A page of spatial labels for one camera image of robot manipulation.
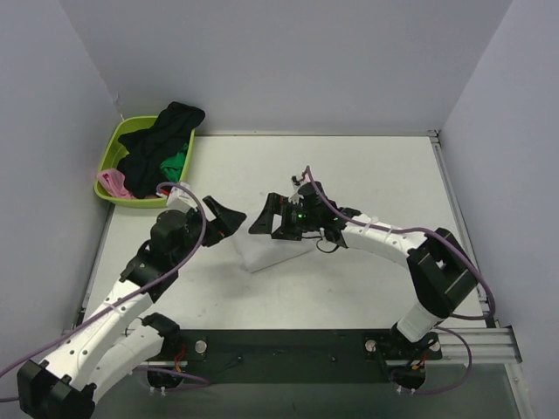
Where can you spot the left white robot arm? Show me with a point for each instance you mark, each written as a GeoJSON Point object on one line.
{"type": "Point", "coordinates": [70, 381]}

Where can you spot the black t shirt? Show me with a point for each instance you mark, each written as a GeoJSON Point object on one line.
{"type": "Point", "coordinates": [149, 147]}

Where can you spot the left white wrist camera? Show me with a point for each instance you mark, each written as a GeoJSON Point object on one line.
{"type": "Point", "coordinates": [180, 200]}

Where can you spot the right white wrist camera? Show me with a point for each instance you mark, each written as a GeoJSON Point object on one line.
{"type": "Point", "coordinates": [302, 187]}

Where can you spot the white t shirt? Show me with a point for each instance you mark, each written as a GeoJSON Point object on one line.
{"type": "Point", "coordinates": [257, 253]}

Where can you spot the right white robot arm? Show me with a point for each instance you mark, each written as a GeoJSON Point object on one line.
{"type": "Point", "coordinates": [437, 264]}

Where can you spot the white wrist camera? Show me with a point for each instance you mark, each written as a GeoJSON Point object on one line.
{"type": "Point", "coordinates": [302, 187]}
{"type": "Point", "coordinates": [180, 200]}

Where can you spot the green t shirt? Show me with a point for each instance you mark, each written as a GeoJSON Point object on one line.
{"type": "Point", "coordinates": [172, 167]}

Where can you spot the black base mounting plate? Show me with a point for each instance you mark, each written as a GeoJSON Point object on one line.
{"type": "Point", "coordinates": [319, 356]}

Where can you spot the pink t shirt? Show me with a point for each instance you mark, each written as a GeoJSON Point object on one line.
{"type": "Point", "coordinates": [111, 182]}

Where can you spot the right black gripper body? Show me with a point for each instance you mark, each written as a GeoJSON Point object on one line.
{"type": "Point", "coordinates": [282, 217]}

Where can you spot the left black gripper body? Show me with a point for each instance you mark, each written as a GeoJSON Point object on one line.
{"type": "Point", "coordinates": [210, 228]}

